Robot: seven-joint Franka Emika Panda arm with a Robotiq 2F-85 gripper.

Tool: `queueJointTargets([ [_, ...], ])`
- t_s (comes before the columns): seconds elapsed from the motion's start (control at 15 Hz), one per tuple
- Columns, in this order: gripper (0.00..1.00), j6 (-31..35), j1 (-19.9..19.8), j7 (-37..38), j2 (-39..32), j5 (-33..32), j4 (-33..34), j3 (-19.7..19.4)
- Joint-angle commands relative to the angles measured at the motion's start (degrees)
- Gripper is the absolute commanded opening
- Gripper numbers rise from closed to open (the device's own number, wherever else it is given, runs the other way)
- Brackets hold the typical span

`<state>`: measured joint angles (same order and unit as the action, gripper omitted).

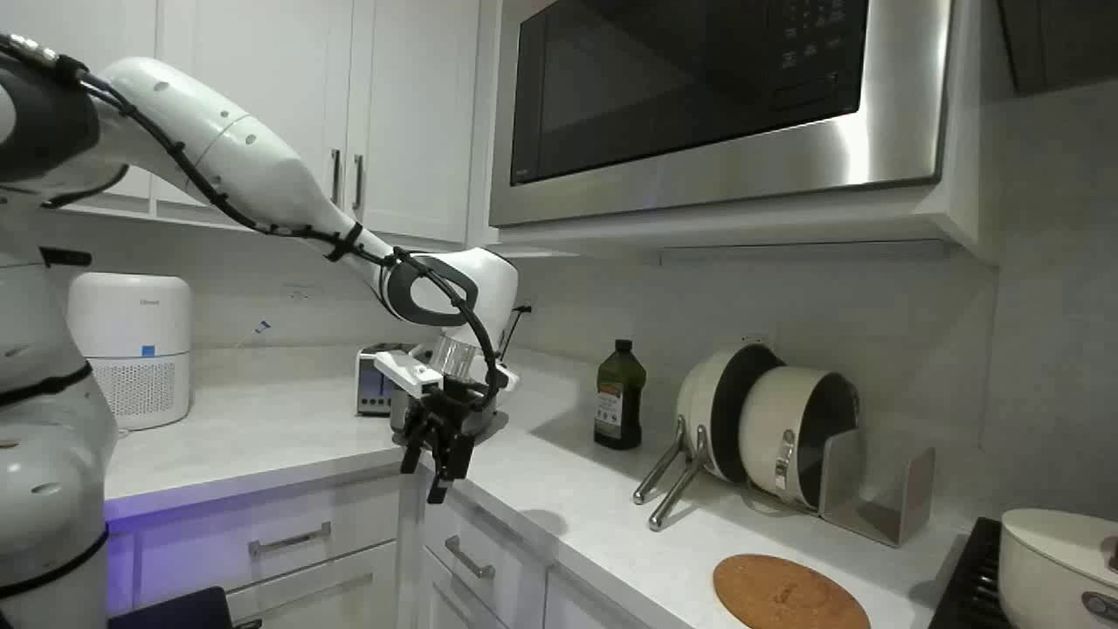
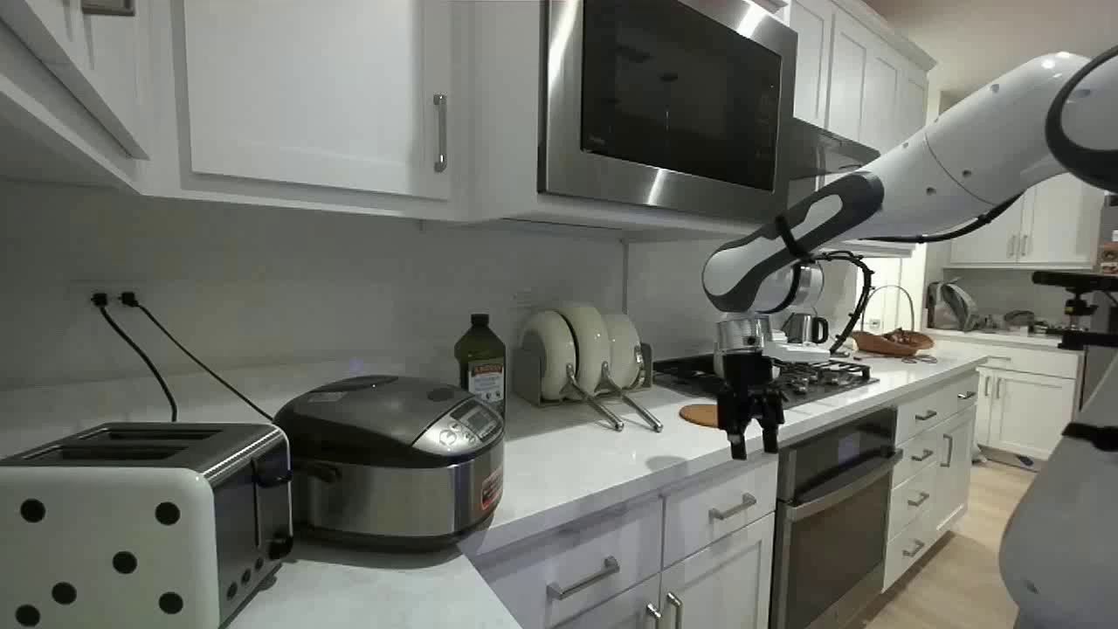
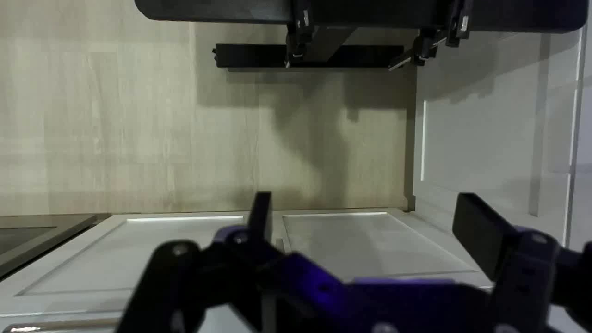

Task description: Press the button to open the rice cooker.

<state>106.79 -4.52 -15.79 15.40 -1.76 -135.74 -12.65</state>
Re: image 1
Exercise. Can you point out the small silver kitchen appliance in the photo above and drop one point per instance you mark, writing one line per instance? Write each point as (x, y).
(375, 388)

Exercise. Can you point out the cream frying pan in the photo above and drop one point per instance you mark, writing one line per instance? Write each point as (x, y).
(708, 424)

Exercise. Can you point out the white upper cabinets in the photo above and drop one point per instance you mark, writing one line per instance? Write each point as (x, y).
(375, 97)

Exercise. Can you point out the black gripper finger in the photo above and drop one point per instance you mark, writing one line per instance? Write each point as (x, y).
(412, 452)
(446, 473)

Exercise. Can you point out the white air purifier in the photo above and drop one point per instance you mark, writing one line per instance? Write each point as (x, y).
(137, 335)

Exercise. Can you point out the dark blue chair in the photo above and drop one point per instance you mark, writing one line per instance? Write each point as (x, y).
(199, 608)

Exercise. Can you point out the white lower cabinets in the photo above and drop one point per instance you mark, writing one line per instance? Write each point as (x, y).
(354, 554)

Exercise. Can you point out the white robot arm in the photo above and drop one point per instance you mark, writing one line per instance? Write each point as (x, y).
(72, 133)

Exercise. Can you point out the dark olive oil bottle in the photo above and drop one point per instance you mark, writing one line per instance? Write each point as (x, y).
(617, 411)

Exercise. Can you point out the cream pot on stove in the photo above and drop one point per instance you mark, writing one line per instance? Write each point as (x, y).
(1055, 572)

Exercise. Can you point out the grey pan rack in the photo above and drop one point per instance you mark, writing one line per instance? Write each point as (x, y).
(875, 490)

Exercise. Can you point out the black range hood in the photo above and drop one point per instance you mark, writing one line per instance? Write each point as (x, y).
(1059, 42)

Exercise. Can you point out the black stove top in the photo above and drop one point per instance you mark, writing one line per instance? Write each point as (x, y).
(972, 593)

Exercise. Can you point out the stainless steel microwave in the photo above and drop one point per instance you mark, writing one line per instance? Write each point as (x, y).
(621, 107)

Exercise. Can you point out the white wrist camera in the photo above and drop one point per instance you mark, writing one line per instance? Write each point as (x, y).
(411, 374)

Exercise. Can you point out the round cork trivet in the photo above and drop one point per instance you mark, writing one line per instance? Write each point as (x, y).
(769, 593)

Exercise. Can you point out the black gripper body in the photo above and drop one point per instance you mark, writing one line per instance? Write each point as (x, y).
(448, 416)

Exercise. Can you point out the white cabinets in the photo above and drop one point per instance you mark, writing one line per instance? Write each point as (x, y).
(354, 554)
(375, 97)

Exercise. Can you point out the cream saucepan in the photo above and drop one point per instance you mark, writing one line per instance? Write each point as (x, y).
(786, 420)

